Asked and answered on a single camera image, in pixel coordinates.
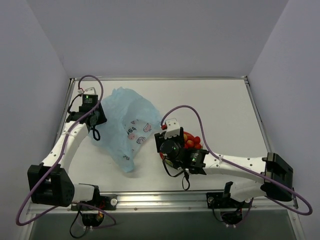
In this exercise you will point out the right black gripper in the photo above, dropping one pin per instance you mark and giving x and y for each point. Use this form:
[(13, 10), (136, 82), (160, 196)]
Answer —
[(158, 139)]

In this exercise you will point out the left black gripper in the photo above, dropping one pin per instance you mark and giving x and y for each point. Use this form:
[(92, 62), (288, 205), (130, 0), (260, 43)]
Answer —
[(102, 116)]

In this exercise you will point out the red fake cherry bunch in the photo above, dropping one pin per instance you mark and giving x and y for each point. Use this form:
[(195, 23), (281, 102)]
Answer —
[(192, 142)]

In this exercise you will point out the light blue plastic bag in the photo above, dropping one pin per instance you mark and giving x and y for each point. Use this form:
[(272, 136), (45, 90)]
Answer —
[(131, 120)]

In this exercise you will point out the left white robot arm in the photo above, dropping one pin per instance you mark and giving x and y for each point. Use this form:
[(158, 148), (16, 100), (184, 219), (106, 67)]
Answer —
[(49, 181)]

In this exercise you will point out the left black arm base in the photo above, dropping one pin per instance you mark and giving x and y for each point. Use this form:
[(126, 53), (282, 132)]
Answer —
[(93, 215)]

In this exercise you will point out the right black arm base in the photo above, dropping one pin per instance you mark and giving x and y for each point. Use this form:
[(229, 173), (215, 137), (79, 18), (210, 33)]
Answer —
[(225, 209)]

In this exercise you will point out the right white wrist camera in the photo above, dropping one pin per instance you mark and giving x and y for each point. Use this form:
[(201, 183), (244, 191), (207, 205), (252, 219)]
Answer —
[(172, 128)]

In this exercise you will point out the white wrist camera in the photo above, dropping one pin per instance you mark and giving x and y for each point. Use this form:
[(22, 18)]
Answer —
[(87, 91), (172, 128)]

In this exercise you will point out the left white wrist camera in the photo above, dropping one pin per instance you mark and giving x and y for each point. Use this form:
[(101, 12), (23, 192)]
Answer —
[(87, 91)]

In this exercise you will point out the aluminium rail frame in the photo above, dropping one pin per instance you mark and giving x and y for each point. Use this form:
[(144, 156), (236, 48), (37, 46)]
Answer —
[(158, 202)]

